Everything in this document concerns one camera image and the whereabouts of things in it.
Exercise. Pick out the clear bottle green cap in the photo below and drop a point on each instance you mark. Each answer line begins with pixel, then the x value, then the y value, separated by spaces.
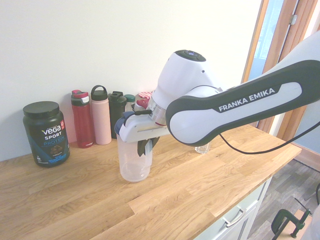
pixel 129 100

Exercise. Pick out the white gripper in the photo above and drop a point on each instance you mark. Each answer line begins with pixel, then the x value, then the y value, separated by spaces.
pixel 142 128

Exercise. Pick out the wooden door frame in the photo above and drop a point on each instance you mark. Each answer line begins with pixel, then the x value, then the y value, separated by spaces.
pixel 257 37

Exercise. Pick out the red water bottle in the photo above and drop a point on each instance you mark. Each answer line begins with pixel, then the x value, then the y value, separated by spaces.
pixel 83 120

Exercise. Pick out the clear shaker bottle blue lid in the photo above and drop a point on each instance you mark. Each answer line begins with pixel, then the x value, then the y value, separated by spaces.
pixel 135 165

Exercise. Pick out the pale green cabinet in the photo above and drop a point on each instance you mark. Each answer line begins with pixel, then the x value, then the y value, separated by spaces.
pixel 245 215

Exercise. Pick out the dark green shaker bottle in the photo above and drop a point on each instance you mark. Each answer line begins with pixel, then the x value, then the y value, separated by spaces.
pixel 115 110

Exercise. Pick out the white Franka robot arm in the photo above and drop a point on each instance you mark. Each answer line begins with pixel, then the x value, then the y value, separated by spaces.
pixel 240 107

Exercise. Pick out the black Vega protein tub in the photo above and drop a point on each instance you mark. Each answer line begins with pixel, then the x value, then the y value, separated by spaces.
pixel 46 135

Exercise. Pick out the metal door hinge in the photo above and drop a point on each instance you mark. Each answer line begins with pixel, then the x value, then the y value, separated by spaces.
pixel 294 19

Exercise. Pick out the pink insulated bottle black cap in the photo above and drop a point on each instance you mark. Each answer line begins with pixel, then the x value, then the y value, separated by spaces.
pixel 101 120

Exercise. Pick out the green C-clamp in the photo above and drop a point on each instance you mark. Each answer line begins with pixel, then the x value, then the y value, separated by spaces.
pixel 287 220

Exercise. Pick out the clear drinking glass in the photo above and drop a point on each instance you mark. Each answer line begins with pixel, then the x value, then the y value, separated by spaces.
pixel 202 149

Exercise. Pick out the jar red checked lid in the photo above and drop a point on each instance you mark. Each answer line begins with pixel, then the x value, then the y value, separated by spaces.
pixel 145 95

